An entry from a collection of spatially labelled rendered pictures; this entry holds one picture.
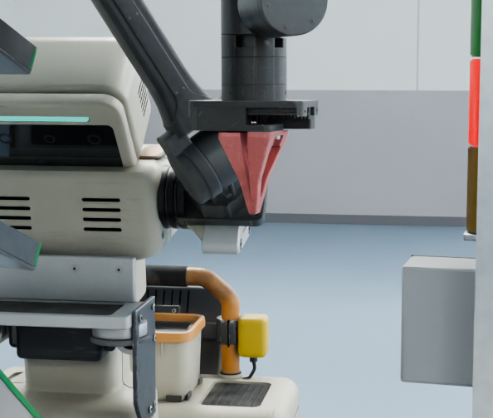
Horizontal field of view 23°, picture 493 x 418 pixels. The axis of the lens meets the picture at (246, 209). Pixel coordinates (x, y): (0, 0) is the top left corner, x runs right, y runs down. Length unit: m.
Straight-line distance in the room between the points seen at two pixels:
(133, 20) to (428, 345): 0.81
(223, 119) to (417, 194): 8.91
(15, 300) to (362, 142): 8.36
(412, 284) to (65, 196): 0.96
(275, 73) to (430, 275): 0.37
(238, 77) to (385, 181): 8.90
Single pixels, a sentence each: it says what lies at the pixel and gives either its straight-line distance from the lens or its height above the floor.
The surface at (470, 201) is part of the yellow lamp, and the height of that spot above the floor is 1.28.
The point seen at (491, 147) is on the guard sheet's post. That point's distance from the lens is 0.66.
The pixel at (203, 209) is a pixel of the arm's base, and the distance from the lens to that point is 1.57.
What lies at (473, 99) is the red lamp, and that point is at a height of 1.34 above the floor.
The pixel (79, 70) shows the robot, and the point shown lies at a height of 1.34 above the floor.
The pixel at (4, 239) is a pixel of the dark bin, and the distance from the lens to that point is 0.97.
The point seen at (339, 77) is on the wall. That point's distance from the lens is 9.91.
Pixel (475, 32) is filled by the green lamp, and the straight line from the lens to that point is 0.70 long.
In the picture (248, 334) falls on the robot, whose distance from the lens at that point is 2.07.
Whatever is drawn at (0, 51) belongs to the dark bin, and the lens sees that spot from 0.96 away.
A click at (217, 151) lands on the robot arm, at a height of 1.25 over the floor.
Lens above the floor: 1.36
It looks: 7 degrees down
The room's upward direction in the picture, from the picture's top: straight up
